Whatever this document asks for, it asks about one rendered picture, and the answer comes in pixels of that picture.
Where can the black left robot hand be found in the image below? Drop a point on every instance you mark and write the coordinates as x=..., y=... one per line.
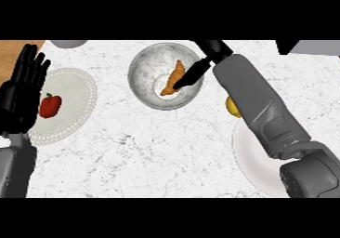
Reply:
x=15, y=93

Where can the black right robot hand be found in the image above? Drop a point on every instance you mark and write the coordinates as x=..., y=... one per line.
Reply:
x=214, y=48

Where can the golden brown croissant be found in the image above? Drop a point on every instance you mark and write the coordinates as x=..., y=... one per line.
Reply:
x=176, y=74

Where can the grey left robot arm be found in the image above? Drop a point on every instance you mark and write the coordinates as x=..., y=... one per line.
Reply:
x=12, y=167

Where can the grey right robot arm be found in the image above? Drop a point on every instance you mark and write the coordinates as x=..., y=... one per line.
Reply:
x=264, y=108

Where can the white plate with dotted rim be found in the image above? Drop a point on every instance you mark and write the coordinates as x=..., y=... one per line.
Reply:
x=73, y=89

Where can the grey marble bowl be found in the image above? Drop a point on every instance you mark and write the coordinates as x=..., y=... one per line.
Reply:
x=149, y=74

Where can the plain white plate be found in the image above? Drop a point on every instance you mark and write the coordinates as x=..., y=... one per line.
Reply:
x=253, y=155

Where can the red bell pepper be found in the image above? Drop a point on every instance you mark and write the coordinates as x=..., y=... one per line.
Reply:
x=51, y=106

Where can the yellow lemon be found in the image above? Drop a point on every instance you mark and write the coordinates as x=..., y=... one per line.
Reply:
x=232, y=107

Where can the grey round object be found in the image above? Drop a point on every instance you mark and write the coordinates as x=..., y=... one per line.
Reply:
x=70, y=43

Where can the grey and black appliance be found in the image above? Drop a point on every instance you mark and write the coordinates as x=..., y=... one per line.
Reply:
x=314, y=47

